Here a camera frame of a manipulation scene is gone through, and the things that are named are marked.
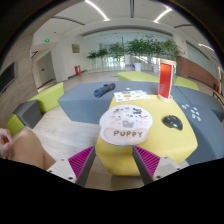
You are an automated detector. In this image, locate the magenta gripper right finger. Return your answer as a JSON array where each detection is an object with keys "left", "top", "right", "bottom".
[{"left": 132, "top": 146, "right": 189, "bottom": 185}]

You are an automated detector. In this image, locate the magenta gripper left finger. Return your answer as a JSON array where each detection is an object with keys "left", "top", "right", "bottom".
[{"left": 48, "top": 146, "right": 96, "bottom": 187}]

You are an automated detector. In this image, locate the black computer mouse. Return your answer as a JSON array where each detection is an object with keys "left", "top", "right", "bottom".
[{"left": 162, "top": 115, "right": 183, "bottom": 130}]

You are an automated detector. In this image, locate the white puppy mouse pad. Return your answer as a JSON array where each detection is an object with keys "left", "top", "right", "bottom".
[{"left": 99, "top": 104, "right": 153, "bottom": 146}]

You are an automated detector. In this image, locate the person's bare hand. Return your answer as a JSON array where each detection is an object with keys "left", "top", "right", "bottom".
[{"left": 0, "top": 128, "right": 14, "bottom": 158}]

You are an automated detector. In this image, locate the yellow ottoman table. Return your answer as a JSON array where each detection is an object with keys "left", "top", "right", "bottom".
[{"left": 96, "top": 95, "right": 198, "bottom": 176}]

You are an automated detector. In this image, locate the grey upholstered bench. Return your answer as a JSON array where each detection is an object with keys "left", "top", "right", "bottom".
[{"left": 58, "top": 81, "right": 224, "bottom": 165}]

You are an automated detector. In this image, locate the green and grey side seat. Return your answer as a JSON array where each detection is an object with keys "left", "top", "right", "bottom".
[{"left": 6, "top": 82, "right": 64, "bottom": 134}]

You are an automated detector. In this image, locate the white sticker sheet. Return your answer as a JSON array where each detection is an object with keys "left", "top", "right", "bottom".
[{"left": 114, "top": 90, "right": 148, "bottom": 102}]

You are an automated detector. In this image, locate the red fire extinguisher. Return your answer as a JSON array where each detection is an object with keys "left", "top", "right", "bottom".
[{"left": 75, "top": 65, "right": 81, "bottom": 75}]

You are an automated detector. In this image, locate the potted green plant in white pot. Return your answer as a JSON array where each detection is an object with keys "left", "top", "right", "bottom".
[{"left": 126, "top": 38, "right": 148, "bottom": 71}]

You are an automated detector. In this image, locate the black wall television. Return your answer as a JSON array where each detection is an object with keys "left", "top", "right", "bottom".
[{"left": 0, "top": 62, "right": 16, "bottom": 94}]

